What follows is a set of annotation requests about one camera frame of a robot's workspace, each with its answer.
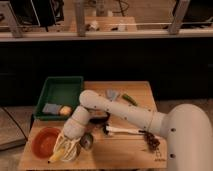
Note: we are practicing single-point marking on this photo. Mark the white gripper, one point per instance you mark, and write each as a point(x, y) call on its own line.
point(61, 139)

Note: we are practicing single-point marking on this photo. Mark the yellow banana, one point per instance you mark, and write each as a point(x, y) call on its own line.
point(56, 155)

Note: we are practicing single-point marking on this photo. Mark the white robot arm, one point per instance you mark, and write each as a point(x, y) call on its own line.
point(186, 128)

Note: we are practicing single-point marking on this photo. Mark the white paper cup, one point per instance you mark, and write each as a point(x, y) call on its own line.
point(71, 151)

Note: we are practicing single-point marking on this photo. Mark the yellow round fruit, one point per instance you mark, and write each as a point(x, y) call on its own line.
point(65, 111)

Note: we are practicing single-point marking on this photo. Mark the dark round dish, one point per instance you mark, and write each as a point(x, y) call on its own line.
point(100, 118)

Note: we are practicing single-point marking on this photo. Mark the grey sponge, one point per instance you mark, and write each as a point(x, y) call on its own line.
point(51, 109)

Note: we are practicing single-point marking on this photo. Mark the orange bowl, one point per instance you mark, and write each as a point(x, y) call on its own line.
point(44, 141)

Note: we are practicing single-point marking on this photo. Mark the grey cloth piece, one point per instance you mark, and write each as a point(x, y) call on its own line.
point(112, 94)

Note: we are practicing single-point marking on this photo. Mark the wooden board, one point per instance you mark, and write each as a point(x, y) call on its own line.
point(117, 152)

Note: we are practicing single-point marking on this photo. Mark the green pepper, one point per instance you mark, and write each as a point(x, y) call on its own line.
point(129, 99)

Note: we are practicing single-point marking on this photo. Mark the dark grape bunch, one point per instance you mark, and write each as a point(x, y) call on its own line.
point(152, 141)

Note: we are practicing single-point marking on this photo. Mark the white handled tool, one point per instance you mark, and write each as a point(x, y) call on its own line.
point(110, 130)

